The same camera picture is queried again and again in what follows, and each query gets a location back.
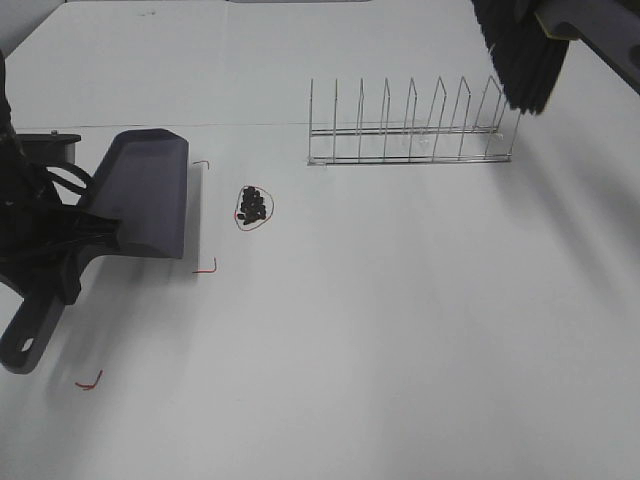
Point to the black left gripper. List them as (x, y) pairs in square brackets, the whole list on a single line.
[(38, 228)]

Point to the grey plastic dustpan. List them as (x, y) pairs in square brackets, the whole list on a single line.
[(142, 181)]

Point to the pile of coffee beans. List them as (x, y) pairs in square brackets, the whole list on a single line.
[(252, 206)]

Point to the grey brush black bristles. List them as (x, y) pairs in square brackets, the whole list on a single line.
[(528, 41)]

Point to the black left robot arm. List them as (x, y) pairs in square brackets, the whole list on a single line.
[(12, 153)]

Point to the grey camera on left wrist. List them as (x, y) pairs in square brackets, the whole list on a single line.
[(52, 147)]

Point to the metal wire dish rack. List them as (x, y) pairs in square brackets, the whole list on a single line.
[(451, 125)]

